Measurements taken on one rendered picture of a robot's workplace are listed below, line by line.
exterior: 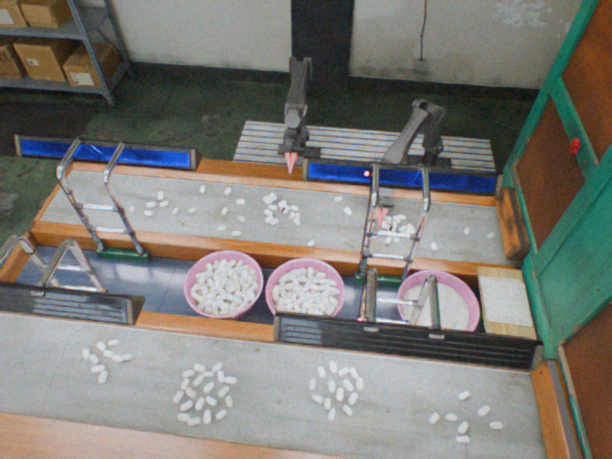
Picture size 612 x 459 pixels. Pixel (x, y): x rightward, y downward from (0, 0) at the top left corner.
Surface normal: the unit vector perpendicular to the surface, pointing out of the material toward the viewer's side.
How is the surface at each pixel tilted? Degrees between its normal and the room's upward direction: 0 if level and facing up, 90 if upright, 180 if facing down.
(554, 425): 66
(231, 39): 90
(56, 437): 0
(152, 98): 0
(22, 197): 0
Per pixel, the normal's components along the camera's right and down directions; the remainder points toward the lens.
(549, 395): -0.91, -0.33
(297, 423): 0.00, -0.64
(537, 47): -0.12, 0.77
